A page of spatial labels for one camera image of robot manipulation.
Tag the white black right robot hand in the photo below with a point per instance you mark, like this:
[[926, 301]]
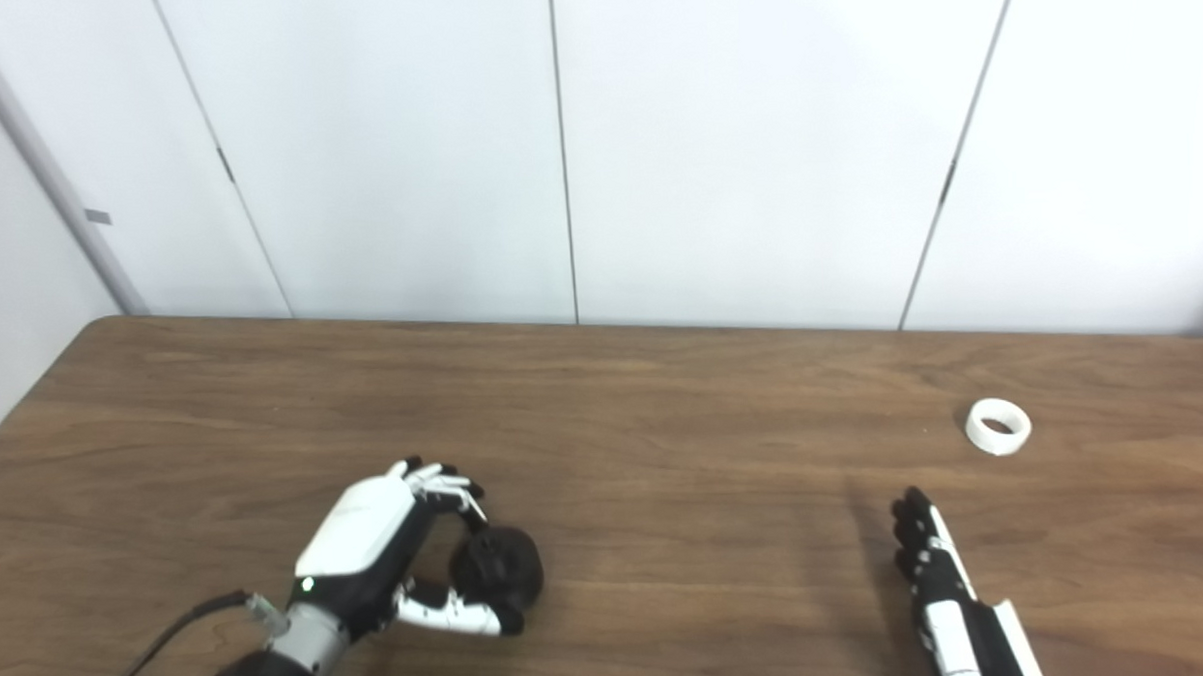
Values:
[[956, 616]]

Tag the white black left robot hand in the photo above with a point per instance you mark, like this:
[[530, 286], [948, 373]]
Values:
[[358, 537]]

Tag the round black plastic part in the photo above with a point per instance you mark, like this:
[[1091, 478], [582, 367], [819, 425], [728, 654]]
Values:
[[510, 571]]

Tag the grey wall corner trim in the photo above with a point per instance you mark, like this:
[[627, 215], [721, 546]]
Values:
[[46, 177]]

